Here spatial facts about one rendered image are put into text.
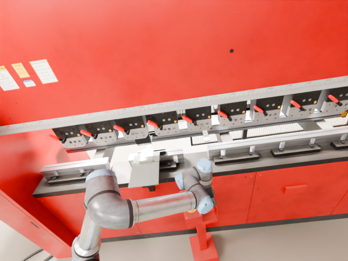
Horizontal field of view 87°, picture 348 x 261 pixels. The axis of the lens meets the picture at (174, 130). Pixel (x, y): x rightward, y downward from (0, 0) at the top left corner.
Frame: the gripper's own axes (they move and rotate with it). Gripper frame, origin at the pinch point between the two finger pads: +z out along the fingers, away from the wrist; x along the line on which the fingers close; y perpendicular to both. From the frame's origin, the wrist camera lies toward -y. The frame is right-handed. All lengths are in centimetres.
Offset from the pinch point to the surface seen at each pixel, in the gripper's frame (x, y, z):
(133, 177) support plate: 40.3, 18.0, -15.1
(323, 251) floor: -90, -26, 82
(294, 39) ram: -52, 28, -75
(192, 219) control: 10.8, -6.0, 7.1
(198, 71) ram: -7, 34, -67
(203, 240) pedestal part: 5, -5, 52
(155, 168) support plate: 26.4, 21.1, -14.7
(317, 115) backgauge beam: -102, 43, -5
